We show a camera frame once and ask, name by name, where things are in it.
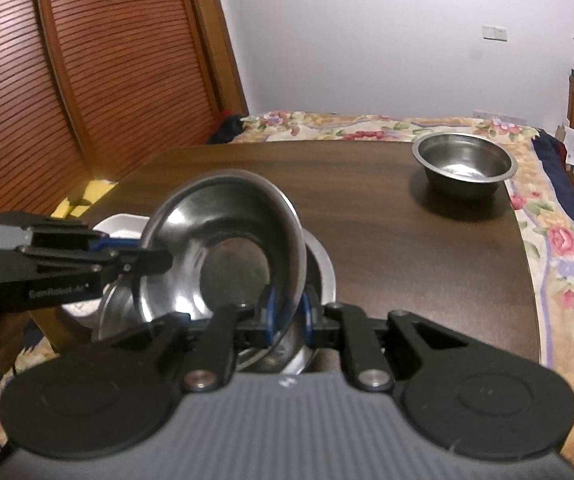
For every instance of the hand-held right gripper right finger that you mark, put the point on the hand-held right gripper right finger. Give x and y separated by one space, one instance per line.
307 317

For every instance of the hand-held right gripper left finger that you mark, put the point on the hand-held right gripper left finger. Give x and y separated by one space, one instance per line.
270 316

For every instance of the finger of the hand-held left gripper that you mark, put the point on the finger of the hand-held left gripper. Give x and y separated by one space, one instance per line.
137 261
57 230

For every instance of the large white floral plate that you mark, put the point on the large white floral plate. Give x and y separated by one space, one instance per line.
122 225

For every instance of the stainless steel bowl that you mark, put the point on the stainless steel bowl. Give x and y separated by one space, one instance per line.
323 280
202 220
462 160

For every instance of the yellow plush toy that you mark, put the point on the yellow plush toy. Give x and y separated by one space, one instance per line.
92 195

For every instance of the dark red and navy clothing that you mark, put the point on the dark red and navy clothing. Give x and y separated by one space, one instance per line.
224 127

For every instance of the wooden louvered wardrobe door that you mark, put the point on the wooden louvered wardrobe door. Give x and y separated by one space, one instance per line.
67 60

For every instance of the beige floral blanket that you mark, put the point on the beige floral blanket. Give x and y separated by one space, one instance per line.
557 240

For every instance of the navy blue cloth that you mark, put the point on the navy blue cloth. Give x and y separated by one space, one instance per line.
552 160

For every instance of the white wall switch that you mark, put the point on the white wall switch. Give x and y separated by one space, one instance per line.
495 32

